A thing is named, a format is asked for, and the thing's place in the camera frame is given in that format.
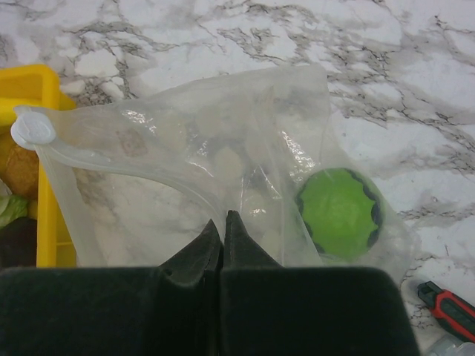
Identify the green striped ball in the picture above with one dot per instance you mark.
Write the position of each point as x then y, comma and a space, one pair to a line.
343, 212

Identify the red black utility knife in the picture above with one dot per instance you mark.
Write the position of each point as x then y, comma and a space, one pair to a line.
454, 315

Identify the dark red apple rear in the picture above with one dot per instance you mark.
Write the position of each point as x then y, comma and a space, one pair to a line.
19, 243

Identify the clear zip top bag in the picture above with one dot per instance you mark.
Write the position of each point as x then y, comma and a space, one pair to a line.
136, 180

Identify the yellow plastic tray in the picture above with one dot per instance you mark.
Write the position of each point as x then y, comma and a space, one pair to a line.
38, 85

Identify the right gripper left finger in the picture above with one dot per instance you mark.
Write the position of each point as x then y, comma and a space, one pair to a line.
153, 310

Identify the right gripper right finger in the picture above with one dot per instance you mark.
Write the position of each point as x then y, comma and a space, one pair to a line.
266, 309

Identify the clear plastic parts box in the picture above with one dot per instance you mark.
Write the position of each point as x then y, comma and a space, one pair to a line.
450, 345

